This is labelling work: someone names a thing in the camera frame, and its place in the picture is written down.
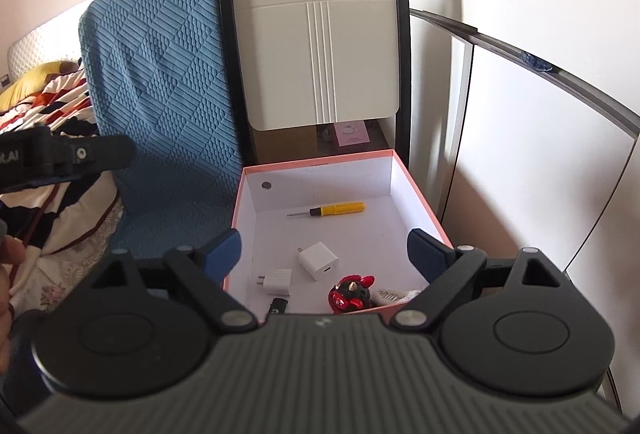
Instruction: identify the small white plug charger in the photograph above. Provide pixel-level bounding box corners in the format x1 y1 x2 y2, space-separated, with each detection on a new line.
256 269 292 297

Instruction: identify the black rectangular stick device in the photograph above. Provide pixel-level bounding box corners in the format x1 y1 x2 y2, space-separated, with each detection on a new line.
268 298 288 315

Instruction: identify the red devil figurine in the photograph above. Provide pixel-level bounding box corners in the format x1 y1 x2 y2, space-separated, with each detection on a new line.
328 275 375 314

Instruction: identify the large white charger block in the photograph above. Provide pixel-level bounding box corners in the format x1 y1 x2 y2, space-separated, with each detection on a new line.
297 241 340 281

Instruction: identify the yellow handled screwdriver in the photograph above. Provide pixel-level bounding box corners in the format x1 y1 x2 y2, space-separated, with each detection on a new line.
288 201 367 217

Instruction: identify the person's left hand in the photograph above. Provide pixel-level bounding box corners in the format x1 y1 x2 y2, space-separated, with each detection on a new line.
0 236 25 374

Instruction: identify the yellow pillow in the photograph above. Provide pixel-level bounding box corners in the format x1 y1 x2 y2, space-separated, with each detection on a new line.
0 61 79 113

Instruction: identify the striped fleece blanket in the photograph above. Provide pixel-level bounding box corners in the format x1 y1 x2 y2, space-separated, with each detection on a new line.
1 61 122 316

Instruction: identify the pink cardboard box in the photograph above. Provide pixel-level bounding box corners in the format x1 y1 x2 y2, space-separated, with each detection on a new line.
224 149 449 318

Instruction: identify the blue quilted chair cover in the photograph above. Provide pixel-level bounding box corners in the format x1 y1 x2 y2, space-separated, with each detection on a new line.
78 0 242 258

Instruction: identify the small pink card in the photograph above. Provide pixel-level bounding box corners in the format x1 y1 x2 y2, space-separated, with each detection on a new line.
333 120 370 147

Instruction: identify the dark metal curved rail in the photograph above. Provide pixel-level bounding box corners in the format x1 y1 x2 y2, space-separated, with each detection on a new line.
411 10 639 271

